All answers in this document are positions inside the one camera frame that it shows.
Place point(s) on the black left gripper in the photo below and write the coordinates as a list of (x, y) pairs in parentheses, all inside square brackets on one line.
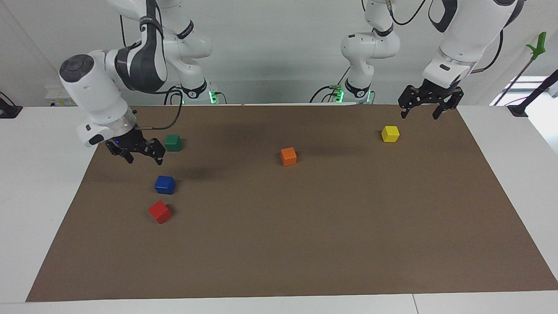
[(436, 93)]

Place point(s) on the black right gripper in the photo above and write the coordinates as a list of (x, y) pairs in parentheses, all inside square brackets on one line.
[(128, 144)]

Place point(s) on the red wooden block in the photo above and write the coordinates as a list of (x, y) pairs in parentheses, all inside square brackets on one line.
[(159, 212)]

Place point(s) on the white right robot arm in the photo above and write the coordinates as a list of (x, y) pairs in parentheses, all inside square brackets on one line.
[(91, 91)]

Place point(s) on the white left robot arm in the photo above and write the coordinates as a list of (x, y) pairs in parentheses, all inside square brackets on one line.
[(466, 35)]

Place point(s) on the green wooden block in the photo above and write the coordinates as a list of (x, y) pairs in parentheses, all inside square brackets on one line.
[(172, 143)]

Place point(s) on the blue wooden block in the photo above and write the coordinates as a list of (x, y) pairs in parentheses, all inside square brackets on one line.
[(165, 185)]

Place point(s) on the yellow wooden block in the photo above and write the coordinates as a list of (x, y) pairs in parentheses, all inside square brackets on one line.
[(390, 134)]

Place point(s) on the orange wooden block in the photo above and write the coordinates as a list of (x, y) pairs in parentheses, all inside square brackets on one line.
[(288, 157)]

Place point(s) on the white power strip box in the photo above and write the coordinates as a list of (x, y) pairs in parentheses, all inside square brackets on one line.
[(59, 98)]

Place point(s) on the black slanted stand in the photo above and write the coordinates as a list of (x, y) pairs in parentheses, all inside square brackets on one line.
[(534, 93)]

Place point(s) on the thin pole with green clip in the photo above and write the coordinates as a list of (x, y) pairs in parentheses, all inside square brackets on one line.
[(538, 46)]

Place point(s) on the black table clamp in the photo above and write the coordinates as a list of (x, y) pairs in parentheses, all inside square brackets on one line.
[(8, 111)]

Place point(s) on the brown table mat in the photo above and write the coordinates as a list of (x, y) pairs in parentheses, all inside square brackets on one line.
[(279, 235)]

